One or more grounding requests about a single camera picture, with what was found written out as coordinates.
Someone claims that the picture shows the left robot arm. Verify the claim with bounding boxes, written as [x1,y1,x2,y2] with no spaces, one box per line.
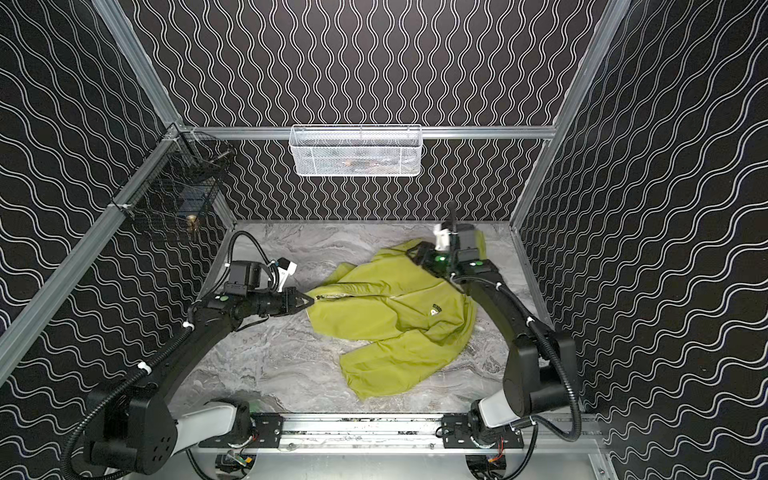
[60,230,314,479]

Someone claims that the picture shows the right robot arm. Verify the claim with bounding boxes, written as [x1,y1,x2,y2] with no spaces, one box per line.
[407,202,583,443]

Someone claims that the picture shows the black wire wall basket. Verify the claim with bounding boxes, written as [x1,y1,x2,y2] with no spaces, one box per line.
[119,130,236,244]

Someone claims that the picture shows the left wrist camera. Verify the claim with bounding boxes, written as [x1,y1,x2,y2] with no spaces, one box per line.
[224,257,297,296]

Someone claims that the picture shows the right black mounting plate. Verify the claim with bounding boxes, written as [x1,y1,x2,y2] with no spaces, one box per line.
[435,413,524,449]

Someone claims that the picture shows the black mounting plate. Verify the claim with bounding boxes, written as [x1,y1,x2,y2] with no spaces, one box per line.
[435,413,524,449]
[198,413,284,449]

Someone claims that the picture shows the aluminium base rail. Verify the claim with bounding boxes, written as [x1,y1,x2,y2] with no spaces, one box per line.
[119,412,601,454]

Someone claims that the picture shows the green zip-up jacket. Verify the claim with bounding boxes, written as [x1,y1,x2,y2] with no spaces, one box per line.
[307,239,478,400]

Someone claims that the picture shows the white mesh wall basket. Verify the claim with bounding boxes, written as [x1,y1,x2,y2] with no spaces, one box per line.
[289,124,424,177]

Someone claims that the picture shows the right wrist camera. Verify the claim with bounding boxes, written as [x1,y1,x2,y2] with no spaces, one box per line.
[433,222,479,252]

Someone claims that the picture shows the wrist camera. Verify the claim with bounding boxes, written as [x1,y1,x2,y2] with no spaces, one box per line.
[433,222,479,252]
[224,257,297,296]

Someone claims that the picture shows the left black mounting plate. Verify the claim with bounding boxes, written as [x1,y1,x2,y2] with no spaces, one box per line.
[198,413,284,449]

